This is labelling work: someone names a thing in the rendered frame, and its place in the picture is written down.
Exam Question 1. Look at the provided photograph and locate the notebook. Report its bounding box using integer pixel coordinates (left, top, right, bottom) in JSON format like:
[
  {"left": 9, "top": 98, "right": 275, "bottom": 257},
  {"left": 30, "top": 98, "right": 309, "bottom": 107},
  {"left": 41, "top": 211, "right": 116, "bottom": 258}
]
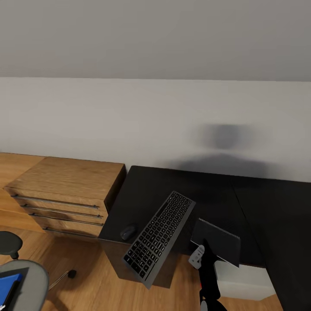
[{"left": 191, "top": 218, "right": 241, "bottom": 268}]

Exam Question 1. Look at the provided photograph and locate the desktop computer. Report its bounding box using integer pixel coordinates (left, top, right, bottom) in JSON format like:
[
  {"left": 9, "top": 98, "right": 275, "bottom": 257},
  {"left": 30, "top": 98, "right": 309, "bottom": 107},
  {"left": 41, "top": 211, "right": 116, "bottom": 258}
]
[{"left": 213, "top": 260, "right": 276, "bottom": 301}]

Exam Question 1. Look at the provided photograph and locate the folder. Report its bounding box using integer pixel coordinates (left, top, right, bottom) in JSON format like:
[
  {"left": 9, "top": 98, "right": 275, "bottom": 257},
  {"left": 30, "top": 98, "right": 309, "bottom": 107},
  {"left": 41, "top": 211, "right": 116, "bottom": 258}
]
[{"left": 0, "top": 273, "right": 22, "bottom": 311}]

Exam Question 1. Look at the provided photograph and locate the keyboard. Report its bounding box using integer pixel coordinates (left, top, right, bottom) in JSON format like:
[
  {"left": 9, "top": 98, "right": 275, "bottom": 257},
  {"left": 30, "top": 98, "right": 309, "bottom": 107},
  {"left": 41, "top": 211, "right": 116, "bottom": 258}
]
[{"left": 121, "top": 191, "right": 196, "bottom": 290}]

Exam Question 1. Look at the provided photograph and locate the swivel chair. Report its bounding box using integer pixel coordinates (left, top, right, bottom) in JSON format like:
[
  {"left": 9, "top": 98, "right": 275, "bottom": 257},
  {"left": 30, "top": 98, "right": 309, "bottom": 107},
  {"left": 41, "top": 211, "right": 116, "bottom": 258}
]
[{"left": 0, "top": 231, "right": 76, "bottom": 311}]

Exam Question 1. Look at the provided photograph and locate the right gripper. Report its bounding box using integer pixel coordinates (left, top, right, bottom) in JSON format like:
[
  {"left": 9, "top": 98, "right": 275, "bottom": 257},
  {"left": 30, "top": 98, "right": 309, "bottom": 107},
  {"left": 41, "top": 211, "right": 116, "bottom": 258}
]
[{"left": 198, "top": 239, "right": 218, "bottom": 281}]

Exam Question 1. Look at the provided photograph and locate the mouse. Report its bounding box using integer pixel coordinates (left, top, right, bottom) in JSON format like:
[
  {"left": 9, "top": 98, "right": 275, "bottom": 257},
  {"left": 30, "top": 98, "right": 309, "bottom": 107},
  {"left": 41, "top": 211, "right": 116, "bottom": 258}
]
[{"left": 121, "top": 225, "right": 137, "bottom": 240}]

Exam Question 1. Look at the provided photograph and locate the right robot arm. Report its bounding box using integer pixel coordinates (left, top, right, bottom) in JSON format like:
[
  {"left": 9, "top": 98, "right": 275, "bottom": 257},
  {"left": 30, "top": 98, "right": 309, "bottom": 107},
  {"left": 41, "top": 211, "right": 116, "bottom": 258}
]
[{"left": 189, "top": 239, "right": 227, "bottom": 311}]

